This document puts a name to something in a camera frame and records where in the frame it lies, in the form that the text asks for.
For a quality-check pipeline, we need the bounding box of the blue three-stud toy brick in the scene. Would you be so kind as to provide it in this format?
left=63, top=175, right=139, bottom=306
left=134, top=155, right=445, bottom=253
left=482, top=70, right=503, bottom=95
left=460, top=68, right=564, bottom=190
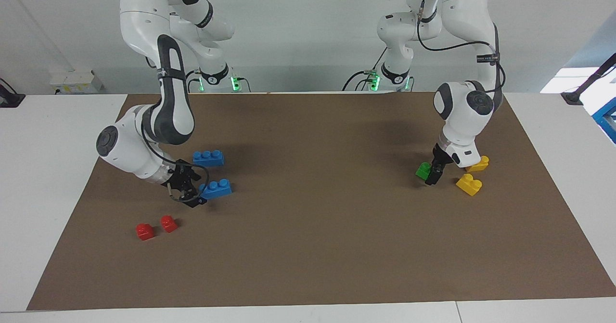
left=192, top=150, right=225, bottom=168
left=199, top=179, right=232, bottom=200

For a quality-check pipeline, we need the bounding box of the yellow two-stud toy brick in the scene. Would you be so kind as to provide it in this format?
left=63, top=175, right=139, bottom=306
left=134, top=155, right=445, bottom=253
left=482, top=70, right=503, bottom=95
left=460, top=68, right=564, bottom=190
left=466, top=155, right=490, bottom=172
left=455, top=173, right=483, bottom=197

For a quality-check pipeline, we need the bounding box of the brown table mat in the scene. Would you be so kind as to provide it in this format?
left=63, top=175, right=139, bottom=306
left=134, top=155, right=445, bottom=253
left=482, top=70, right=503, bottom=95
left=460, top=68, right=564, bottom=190
left=26, top=92, right=616, bottom=311

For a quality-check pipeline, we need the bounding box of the black table clamp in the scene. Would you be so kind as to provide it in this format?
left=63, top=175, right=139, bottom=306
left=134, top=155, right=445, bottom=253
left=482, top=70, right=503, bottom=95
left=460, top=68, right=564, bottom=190
left=0, top=78, right=26, bottom=108

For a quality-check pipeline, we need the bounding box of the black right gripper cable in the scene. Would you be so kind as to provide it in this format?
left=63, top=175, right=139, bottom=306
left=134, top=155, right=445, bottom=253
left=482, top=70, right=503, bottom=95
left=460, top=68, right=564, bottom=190
left=142, top=121, right=210, bottom=204

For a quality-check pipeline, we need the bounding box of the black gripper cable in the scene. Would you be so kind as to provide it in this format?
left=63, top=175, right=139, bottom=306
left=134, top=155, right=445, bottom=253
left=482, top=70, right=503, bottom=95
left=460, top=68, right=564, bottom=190
left=416, top=0, right=506, bottom=93
left=142, top=121, right=210, bottom=204

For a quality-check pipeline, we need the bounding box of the black right base cable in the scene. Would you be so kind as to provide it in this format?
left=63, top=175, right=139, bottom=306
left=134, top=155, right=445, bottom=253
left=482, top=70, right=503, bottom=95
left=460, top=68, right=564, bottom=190
left=181, top=69, right=200, bottom=94

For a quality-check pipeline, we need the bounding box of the black base cable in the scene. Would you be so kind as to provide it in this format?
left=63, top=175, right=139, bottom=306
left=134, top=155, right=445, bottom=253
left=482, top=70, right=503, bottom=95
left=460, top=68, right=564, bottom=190
left=181, top=69, right=200, bottom=94
left=342, top=48, right=387, bottom=91

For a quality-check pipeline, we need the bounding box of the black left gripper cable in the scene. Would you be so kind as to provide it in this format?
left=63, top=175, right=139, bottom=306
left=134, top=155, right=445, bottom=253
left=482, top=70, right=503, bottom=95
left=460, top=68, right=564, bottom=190
left=416, top=0, right=506, bottom=93

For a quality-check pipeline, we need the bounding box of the black left base cable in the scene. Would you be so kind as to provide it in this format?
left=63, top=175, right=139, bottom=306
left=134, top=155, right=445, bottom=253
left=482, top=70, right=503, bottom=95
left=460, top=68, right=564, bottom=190
left=342, top=48, right=387, bottom=91

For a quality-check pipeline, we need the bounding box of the white wall socket box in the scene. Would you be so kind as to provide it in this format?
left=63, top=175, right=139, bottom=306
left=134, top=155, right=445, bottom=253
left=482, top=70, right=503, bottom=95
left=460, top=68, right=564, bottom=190
left=50, top=70, right=103, bottom=94

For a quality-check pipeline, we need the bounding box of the blue metal frame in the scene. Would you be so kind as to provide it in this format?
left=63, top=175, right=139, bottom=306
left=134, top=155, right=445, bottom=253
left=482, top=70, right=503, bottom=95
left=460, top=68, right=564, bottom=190
left=592, top=97, right=616, bottom=143

